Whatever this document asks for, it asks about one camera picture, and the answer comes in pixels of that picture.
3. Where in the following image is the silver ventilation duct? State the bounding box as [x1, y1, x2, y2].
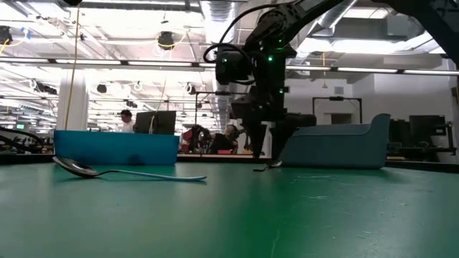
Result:
[200, 0, 240, 123]
[286, 0, 359, 78]

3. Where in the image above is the black metal frame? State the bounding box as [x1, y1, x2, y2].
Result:
[311, 95, 363, 125]
[194, 91, 251, 155]

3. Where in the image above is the blue rectangular plastic bin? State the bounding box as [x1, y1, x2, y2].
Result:
[53, 129, 181, 166]

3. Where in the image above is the blue handled steel spoon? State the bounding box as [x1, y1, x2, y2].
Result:
[52, 156, 208, 182]

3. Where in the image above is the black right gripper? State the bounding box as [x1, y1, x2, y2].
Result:
[231, 44, 317, 161]

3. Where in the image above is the black looped gripper cable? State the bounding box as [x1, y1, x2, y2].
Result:
[202, 2, 288, 86]

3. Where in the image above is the yellow cable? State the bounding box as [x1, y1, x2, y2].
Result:
[63, 0, 82, 132]

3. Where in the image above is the wooden table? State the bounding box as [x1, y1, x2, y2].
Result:
[179, 153, 273, 161]

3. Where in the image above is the horizontal light bar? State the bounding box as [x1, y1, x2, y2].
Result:
[0, 57, 459, 77]

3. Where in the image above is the black equipment desk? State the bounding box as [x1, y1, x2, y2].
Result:
[387, 114, 458, 162]

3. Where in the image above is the black ceiling lamp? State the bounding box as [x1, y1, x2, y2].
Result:
[157, 31, 176, 50]

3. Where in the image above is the grey-blue bin with handles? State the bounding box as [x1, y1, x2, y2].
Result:
[279, 113, 392, 171]

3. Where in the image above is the black monitor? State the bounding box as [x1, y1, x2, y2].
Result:
[134, 110, 178, 136]

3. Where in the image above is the person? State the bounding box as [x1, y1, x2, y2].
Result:
[119, 109, 136, 134]
[209, 123, 240, 156]

